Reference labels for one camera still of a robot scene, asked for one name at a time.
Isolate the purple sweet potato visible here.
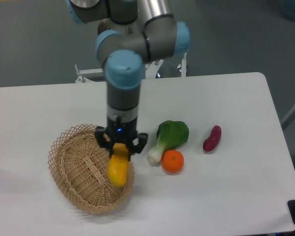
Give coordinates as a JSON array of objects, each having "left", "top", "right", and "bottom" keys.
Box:
[{"left": 203, "top": 125, "right": 222, "bottom": 152}]

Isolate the green bok choy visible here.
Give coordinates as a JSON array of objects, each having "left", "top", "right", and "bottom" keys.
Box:
[{"left": 147, "top": 120, "right": 189, "bottom": 165}]

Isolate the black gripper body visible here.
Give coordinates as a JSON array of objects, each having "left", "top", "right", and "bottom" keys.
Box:
[{"left": 106, "top": 118, "right": 137, "bottom": 152}]

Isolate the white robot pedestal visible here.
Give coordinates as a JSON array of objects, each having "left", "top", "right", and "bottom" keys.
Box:
[{"left": 97, "top": 19, "right": 112, "bottom": 35}]

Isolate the white metal base frame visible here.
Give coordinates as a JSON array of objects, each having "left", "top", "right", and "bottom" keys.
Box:
[{"left": 74, "top": 53, "right": 189, "bottom": 83}]

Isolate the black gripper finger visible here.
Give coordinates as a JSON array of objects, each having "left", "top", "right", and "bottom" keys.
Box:
[
  {"left": 94, "top": 126, "right": 114, "bottom": 158},
  {"left": 127, "top": 133, "right": 148, "bottom": 161}
]

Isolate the yellow mango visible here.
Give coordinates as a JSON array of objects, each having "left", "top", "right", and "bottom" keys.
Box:
[{"left": 107, "top": 144, "right": 129, "bottom": 187}]

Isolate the orange tangerine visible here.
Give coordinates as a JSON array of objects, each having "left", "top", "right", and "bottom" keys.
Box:
[{"left": 162, "top": 150, "right": 184, "bottom": 174}]

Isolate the woven wicker basket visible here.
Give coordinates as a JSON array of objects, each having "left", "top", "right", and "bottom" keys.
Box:
[{"left": 48, "top": 124, "right": 135, "bottom": 214}]

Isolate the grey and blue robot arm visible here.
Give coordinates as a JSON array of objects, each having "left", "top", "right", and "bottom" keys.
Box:
[{"left": 67, "top": 0, "right": 191, "bottom": 161}]

